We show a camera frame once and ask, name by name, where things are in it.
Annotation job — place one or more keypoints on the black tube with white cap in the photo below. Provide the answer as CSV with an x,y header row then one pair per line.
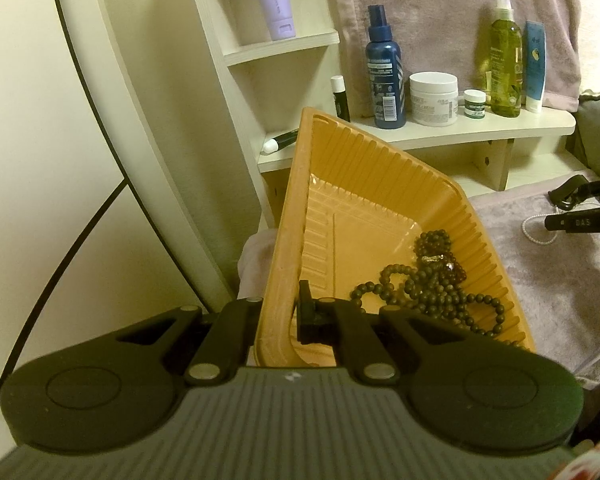
x,y
282,140

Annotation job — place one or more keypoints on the white cream jar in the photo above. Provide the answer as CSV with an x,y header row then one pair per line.
x,y
434,100

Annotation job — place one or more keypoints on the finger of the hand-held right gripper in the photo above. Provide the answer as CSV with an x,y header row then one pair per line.
x,y
580,222

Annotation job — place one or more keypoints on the blue and white tube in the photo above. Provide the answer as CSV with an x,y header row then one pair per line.
x,y
535,65

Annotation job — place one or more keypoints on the small silver jewelry piece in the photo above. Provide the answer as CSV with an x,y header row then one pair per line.
x,y
432,259

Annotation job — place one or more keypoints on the dark blue spray bottle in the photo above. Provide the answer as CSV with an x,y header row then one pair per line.
x,y
385,80

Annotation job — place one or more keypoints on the green oil spray bottle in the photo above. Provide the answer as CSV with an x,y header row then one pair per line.
x,y
505,60

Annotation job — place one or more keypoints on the orange plastic tray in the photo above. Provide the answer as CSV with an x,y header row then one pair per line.
x,y
360,200

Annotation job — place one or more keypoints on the black lip balm stick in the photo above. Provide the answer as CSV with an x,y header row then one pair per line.
x,y
340,100

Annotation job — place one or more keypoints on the hanging pink towel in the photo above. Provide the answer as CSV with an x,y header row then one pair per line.
x,y
430,10

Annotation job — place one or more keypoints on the cream wooden shelf unit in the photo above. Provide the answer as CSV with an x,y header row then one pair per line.
x,y
430,135

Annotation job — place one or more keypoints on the lilac cosmetic tube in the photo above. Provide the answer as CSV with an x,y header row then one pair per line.
x,y
272,0

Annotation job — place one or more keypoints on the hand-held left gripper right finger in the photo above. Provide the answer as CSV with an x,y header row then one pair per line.
x,y
307,310

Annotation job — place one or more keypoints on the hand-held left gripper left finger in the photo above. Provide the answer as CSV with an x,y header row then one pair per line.
x,y
230,330

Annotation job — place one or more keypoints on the small green white jar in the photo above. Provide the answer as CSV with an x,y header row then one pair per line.
x,y
474,105

